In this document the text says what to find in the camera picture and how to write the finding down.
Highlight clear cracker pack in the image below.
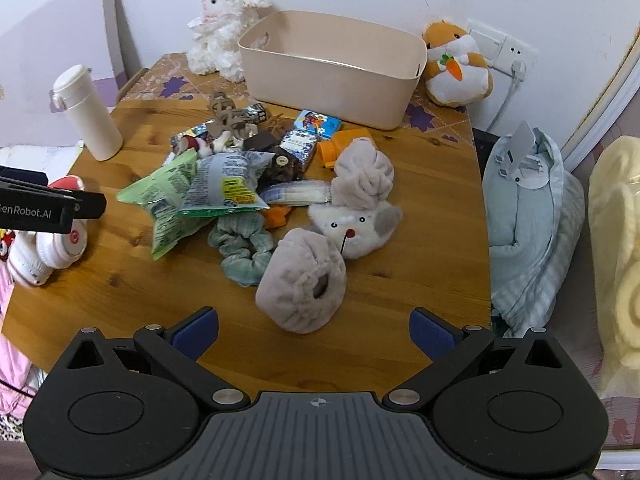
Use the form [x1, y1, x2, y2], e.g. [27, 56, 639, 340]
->
[259, 180, 332, 207]

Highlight orange plush carrot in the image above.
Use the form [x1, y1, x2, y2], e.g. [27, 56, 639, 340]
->
[259, 205, 292, 230]

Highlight white red headphones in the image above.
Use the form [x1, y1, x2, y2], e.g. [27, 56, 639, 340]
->
[5, 174, 90, 288]

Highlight cream scrunchie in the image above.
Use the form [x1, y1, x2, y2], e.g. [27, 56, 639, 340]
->
[196, 130, 244, 158]

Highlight black small box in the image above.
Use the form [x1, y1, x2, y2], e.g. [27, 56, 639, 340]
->
[243, 131, 280, 152]

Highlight white thermos cup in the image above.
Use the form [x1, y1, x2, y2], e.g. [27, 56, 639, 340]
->
[52, 64, 124, 162]

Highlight light blue folded blanket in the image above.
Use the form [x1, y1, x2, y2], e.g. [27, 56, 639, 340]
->
[483, 127, 586, 337]

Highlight orange white hamster plush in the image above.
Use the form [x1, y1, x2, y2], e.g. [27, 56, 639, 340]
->
[423, 21, 494, 107]

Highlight brown thin hair claw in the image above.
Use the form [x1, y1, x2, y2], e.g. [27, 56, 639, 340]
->
[264, 113, 293, 136]

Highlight orange plastic bottle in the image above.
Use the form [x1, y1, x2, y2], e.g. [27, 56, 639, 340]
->
[317, 128, 374, 169]

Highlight lavender board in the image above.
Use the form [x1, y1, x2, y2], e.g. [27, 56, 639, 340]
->
[1, 0, 127, 146]

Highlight green scrunchie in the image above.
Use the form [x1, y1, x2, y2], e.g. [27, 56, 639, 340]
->
[207, 211, 276, 287]

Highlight grey green snack bag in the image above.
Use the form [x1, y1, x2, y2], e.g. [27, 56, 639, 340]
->
[179, 152, 274, 218]

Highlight blue cartoon tissue pack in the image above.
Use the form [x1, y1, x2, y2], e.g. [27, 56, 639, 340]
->
[294, 110, 342, 139]

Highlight blue white tissue pack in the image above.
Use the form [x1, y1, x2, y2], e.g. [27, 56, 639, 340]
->
[279, 129, 318, 171]

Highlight yellow plush blanket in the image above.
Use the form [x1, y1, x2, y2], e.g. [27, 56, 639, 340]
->
[588, 136, 640, 398]

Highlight white plush lamb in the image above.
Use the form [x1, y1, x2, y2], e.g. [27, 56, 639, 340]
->
[186, 0, 271, 82]

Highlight red white plush ornament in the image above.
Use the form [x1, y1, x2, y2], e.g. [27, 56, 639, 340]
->
[172, 136, 214, 159]

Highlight brown plaid scrunchie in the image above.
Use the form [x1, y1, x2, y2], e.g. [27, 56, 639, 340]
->
[257, 148, 304, 192]

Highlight beige plastic storage bin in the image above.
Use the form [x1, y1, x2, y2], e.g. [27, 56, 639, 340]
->
[236, 8, 429, 131]

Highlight white wall socket plate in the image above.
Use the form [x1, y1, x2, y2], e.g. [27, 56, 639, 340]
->
[466, 20, 538, 75]

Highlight white phone stand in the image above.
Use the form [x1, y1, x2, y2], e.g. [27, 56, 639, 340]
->
[495, 122, 549, 190]

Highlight white plug and cable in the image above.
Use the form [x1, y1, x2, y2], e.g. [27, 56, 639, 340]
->
[484, 58, 528, 134]

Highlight taupe hair claw clip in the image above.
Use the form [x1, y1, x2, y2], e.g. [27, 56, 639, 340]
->
[206, 91, 258, 141]

